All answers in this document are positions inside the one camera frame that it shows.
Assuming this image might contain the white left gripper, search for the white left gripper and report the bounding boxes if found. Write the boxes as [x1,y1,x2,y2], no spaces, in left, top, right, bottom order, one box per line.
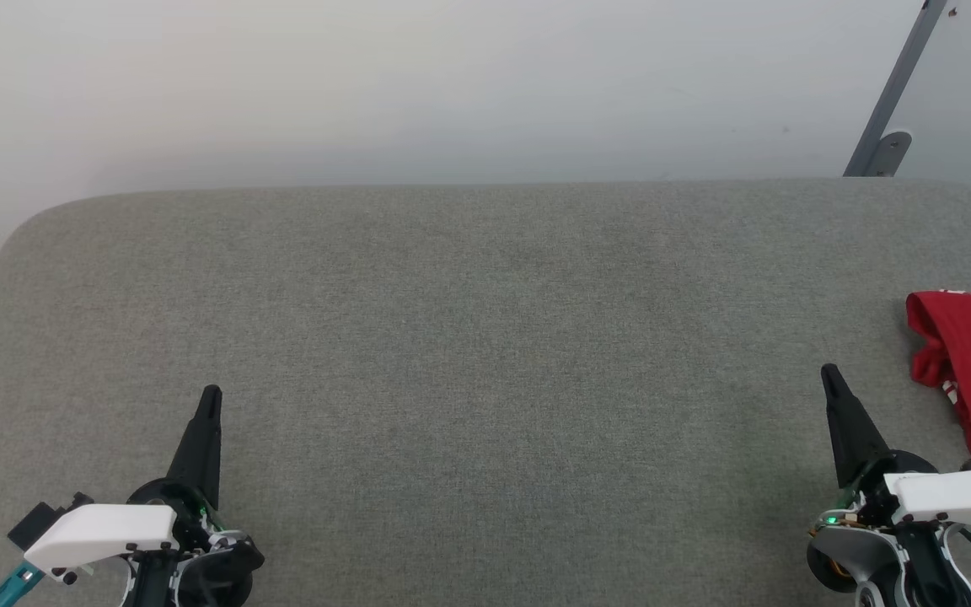
[22,384,266,607]

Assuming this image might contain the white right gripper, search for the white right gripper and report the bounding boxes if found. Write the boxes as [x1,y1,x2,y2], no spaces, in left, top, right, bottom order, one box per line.
[805,363,971,594]

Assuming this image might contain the grey fabric sofa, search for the grey fabric sofa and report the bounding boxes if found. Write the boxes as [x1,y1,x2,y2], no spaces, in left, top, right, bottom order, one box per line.
[0,177,971,607]

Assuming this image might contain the grey metal pole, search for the grey metal pole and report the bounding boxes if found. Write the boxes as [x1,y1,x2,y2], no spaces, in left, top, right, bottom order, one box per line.
[843,0,952,179]

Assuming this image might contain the teal left cable connector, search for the teal left cable connector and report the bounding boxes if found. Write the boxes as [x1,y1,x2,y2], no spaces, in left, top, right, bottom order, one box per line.
[0,560,46,607]

